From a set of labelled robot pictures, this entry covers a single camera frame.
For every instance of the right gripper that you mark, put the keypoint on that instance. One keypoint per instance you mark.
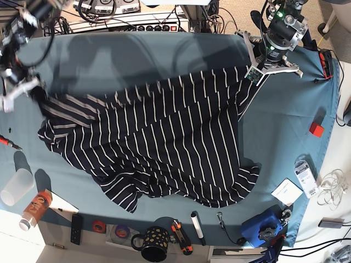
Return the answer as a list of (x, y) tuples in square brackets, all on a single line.
[(19, 80)]

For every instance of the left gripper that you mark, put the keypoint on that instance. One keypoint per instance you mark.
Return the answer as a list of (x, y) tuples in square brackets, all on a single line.
[(269, 53)]

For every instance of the navy white striped t-shirt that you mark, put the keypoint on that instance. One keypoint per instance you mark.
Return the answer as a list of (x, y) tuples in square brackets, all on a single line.
[(174, 136)]

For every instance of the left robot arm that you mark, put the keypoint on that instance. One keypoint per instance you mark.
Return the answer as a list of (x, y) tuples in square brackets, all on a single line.
[(282, 27)]

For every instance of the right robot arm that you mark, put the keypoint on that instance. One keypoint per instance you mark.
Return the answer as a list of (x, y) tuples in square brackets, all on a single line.
[(33, 16)]

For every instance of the red black clamp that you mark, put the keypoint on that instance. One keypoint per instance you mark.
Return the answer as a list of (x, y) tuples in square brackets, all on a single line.
[(326, 60)]

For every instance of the orange screwdriver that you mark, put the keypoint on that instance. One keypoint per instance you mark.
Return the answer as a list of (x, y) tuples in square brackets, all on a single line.
[(9, 143)]

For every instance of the teal table cloth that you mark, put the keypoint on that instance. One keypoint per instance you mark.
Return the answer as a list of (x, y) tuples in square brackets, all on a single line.
[(274, 131)]

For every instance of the red cube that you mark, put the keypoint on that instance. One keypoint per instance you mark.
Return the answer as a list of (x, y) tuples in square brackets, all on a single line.
[(316, 129)]

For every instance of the translucent plastic cup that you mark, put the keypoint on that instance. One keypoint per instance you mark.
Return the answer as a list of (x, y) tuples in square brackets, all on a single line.
[(18, 186)]

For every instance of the black power strip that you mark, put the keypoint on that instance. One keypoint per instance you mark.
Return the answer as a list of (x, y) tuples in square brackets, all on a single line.
[(150, 27)]

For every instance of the white paper sheet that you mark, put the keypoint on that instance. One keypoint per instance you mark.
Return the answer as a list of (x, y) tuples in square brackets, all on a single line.
[(59, 203)]

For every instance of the orange label bottle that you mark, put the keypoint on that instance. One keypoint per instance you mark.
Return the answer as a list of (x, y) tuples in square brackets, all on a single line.
[(35, 210)]

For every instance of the white packaged item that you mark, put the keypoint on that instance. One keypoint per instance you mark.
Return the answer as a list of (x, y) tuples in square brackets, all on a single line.
[(306, 178)]

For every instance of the white paper card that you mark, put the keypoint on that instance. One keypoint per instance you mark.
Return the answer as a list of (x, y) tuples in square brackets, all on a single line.
[(287, 192)]

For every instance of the black remote control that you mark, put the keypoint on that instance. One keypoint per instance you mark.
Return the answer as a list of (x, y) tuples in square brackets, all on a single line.
[(76, 229)]

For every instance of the orange tape roll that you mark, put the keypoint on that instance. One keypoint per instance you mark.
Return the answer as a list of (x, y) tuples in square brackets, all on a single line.
[(99, 226)]

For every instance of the blue clamp device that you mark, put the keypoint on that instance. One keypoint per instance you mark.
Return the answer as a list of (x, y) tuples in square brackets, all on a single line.
[(265, 226)]

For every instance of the grey adapter box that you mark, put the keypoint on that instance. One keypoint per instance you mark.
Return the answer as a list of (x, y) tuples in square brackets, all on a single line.
[(331, 223)]

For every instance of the white black marker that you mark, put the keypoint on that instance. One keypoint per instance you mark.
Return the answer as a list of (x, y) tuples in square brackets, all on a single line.
[(197, 227)]

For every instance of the purple tape roll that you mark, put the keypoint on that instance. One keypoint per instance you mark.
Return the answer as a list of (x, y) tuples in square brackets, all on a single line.
[(122, 231)]

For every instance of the orange black utility knife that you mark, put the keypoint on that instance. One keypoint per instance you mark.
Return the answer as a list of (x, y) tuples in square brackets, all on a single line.
[(182, 238)]

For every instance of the black mug yellow pattern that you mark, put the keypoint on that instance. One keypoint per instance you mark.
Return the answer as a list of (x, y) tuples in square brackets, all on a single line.
[(153, 244)]

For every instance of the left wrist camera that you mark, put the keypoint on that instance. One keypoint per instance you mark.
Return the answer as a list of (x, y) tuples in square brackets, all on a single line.
[(254, 75)]

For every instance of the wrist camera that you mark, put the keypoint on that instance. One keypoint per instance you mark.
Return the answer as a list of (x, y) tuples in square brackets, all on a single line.
[(254, 75), (8, 105)]

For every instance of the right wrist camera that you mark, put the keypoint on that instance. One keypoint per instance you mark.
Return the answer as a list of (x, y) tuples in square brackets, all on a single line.
[(8, 105)]

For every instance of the carabiner with black cord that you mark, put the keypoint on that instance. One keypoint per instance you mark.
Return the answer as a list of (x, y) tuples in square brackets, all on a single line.
[(241, 241)]

